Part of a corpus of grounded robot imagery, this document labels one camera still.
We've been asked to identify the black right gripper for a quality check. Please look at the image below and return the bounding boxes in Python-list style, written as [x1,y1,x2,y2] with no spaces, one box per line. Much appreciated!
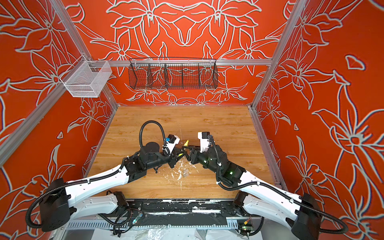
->
[180,144,224,177]

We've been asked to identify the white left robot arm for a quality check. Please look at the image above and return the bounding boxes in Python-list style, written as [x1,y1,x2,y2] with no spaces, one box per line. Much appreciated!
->
[38,142,183,232]

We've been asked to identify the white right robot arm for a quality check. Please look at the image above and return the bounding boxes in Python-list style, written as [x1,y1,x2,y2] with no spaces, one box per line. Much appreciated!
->
[188,146,322,240]

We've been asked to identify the white mesh basket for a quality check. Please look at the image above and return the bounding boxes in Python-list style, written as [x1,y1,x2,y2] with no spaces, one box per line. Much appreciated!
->
[60,61,112,98]

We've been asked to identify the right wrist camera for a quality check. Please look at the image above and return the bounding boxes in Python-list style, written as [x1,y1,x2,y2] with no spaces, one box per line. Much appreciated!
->
[198,132,211,153]

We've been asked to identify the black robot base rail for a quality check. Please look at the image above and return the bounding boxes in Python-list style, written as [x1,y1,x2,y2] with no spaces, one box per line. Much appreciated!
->
[127,199,261,228]

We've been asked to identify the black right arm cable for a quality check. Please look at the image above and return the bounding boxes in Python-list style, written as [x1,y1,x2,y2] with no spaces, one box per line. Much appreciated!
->
[208,134,349,235]

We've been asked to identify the black wire basket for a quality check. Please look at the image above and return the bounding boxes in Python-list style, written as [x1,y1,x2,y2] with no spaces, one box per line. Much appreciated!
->
[128,58,219,90]

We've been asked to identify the aluminium corner frame post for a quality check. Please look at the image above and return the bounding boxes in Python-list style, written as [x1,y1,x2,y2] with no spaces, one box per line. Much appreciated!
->
[50,1,118,111]

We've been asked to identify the right aluminium frame post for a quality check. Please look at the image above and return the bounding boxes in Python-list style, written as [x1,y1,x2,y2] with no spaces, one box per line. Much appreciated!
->
[250,0,308,110]

